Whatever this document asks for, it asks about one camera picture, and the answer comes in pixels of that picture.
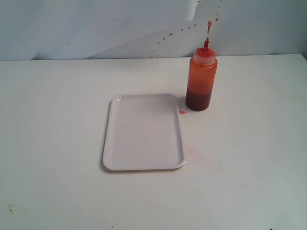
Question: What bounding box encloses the red sauce squeeze bottle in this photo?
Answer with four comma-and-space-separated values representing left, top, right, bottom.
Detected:
185, 21, 218, 111

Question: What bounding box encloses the white rectangular plastic tray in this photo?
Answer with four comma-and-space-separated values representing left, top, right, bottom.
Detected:
102, 93, 186, 172

